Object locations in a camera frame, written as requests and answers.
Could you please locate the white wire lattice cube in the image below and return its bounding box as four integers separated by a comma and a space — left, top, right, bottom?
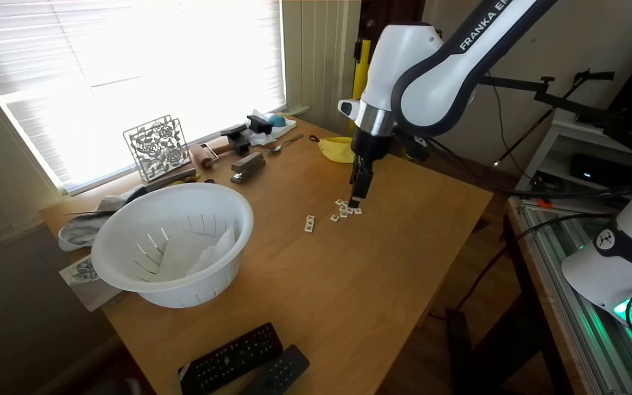
122, 113, 190, 182

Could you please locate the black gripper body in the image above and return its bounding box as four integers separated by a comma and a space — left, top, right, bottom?
350, 129, 391, 184

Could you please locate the paper card under bowl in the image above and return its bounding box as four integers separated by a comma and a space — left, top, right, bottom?
58, 256, 117, 312

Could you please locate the white cloth with teal item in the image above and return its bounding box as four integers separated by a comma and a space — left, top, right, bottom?
250, 113, 296, 145

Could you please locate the large black remote control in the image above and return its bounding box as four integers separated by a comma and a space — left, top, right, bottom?
179, 321, 283, 395

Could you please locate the aluminium extrusion robot base frame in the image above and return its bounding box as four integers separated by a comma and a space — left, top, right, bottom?
507, 200, 632, 395

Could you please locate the yellow pouch of tiles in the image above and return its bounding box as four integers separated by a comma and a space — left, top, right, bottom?
317, 136, 356, 165

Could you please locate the small black remote control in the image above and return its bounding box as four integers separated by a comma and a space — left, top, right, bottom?
244, 345, 309, 395

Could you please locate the white franka robot arm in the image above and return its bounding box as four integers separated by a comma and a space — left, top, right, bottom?
338, 0, 632, 327

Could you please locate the white plastic colander bowl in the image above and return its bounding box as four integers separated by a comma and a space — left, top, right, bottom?
92, 184, 255, 309

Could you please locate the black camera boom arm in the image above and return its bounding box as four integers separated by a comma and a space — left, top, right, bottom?
478, 69, 632, 151

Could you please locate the grey metal stapler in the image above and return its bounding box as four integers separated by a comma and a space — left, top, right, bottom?
230, 151, 264, 184

